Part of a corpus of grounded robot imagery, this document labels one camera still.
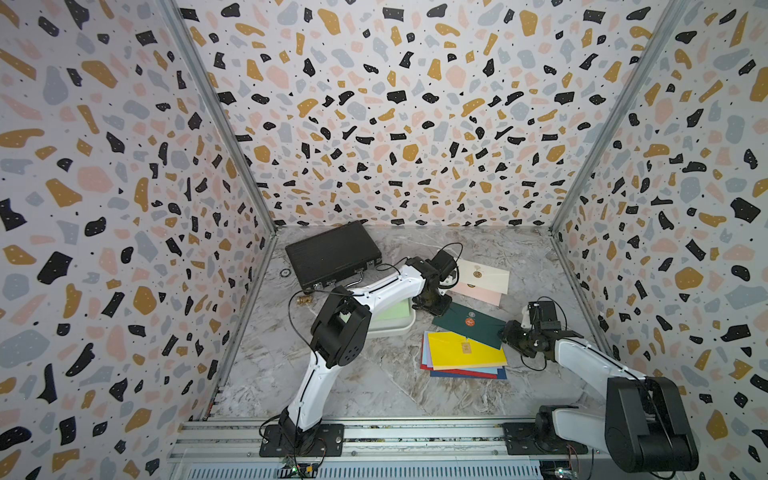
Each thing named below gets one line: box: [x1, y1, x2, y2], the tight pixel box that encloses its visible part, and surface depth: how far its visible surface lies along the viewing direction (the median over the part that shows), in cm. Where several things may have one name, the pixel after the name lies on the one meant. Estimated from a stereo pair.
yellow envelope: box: [428, 331, 508, 370], surface depth 92 cm
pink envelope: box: [448, 281, 502, 306], surface depth 106 cm
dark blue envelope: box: [430, 366, 507, 380], surface depth 87 cm
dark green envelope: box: [432, 302, 507, 350], surface depth 97 cm
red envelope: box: [420, 335, 498, 379], surface depth 87 cm
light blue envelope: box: [422, 331, 501, 375], surface depth 88 cm
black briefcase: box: [285, 220, 383, 293], surface depth 109 cm
